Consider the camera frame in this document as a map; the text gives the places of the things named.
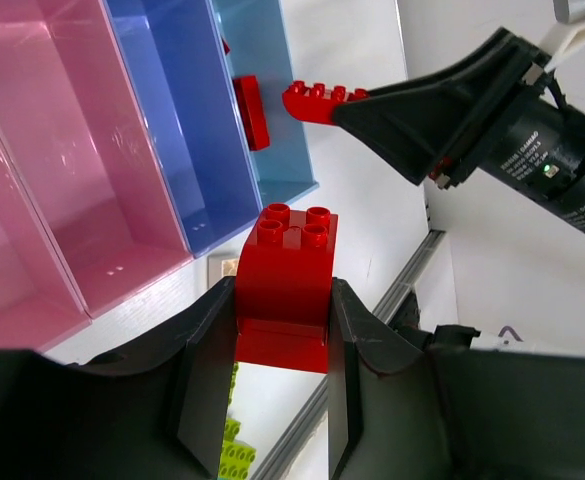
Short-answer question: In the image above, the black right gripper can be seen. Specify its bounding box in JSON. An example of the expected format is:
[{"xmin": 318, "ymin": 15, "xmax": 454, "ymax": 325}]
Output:
[{"xmin": 331, "ymin": 28, "xmax": 585, "ymax": 234}]

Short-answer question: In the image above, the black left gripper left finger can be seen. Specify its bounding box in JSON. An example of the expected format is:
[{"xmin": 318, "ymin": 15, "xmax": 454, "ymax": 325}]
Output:
[{"xmin": 0, "ymin": 277, "xmax": 237, "ymax": 479}]

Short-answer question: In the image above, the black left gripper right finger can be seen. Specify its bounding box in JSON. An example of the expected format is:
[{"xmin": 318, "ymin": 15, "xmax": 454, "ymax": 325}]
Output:
[{"xmin": 328, "ymin": 279, "xmax": 585, "ymax": 479}]

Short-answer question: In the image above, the red curved lego piece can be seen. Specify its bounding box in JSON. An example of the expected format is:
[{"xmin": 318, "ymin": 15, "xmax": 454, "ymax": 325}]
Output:
[{"xmin": 282, "ymin": 80, "xmax": 369, "ymax": 125}]

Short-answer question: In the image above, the red lego cluster with face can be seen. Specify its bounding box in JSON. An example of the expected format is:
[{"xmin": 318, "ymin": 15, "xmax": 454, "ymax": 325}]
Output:
[{"xmin": 235, "ymin": 203, "xmax": 338, "ymax": 374}]

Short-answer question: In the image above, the red lego brick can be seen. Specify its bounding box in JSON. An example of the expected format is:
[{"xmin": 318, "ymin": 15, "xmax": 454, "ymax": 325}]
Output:
[{"xmin": 232, "ymin": 75, "xmax": 270, "ymax": 151}]

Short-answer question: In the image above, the green teal lego stack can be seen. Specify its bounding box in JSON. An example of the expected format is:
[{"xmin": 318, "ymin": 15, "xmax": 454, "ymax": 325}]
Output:
[{"xmin": 217, "ymin": 362, "xmax": 258, "ymax": 480}]

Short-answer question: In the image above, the beige lego brick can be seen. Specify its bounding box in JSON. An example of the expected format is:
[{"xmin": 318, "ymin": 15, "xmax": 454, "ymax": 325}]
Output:
[{"xmin": 207, "ymin": 254, "xmax": 239, "ymax": 288}]

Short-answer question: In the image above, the large pink container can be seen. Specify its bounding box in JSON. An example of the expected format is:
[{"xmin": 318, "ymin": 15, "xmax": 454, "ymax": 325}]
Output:
[{"xmin": 0, "ymin": 141, "xmax": 88, "ymax": 351}]

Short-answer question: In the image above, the light blue container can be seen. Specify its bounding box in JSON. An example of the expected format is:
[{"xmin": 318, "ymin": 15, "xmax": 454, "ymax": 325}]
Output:
[{"xmin": 212, "ymin": 0, "xmax": 318, "ymax": 205}]

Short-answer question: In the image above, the dark blue container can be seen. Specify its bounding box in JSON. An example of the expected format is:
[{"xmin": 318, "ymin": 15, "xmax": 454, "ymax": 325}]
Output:
[{"xmin": 106, "ymin": 1, "xmax": 261, "ymax": 257}]

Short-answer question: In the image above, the narrow pink container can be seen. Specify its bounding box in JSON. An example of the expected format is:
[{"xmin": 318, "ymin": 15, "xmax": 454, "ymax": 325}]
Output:
[{"xmin": 0, "ymin": 1, "xmax": 190, "ymax": 317}]

